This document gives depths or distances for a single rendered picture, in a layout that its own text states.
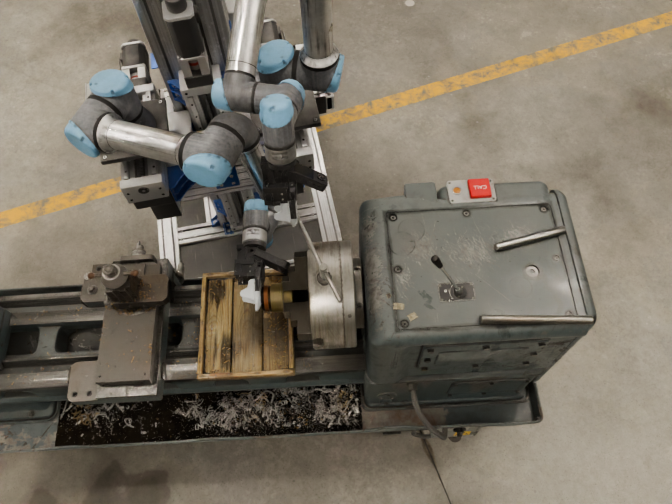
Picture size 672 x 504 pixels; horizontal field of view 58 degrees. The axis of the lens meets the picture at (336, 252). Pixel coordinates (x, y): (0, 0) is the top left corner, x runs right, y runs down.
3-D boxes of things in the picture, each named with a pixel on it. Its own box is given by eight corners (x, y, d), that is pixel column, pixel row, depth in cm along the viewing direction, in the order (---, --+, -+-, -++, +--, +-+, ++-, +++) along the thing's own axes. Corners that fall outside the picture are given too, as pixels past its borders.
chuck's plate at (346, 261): (350, 261, 200) (350, 222, 170) (356, 356, 188) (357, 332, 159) (339, 262, 200) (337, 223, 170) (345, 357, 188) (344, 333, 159)
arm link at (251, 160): (219, 89, 170) (271, 193, 211) (201, 118, 166) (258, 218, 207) (254, 95, 166) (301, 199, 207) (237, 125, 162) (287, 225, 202)
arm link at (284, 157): (295, 133, 147) (295, 152, 141) (297, 150, 150) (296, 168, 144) (264, 135, 147) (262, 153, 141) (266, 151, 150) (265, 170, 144)
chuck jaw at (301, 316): (321, 299, 175) (322, 336, 168) (322, 308, 179) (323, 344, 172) (283, 301, 175) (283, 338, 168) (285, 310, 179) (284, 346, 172)
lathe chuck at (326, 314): (339, 262, 200) (337, 223, 170) (345, 357, 188) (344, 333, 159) (312, 263, 200) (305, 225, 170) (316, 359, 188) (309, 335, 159)
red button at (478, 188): (487, 181, 176) (488, 177, 174) (490, 199, 173) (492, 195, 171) (466, 182, 176) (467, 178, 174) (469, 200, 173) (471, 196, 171)
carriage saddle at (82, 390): (174, 265, 209) (170, 257, 204) (164, 400, 188) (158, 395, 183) (88, 270, 209) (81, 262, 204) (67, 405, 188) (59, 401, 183)
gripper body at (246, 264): (238, 287, 183) (239, 252, 188) (266, 286, 183) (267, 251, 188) (233, 277, 176) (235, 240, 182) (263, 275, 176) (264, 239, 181)
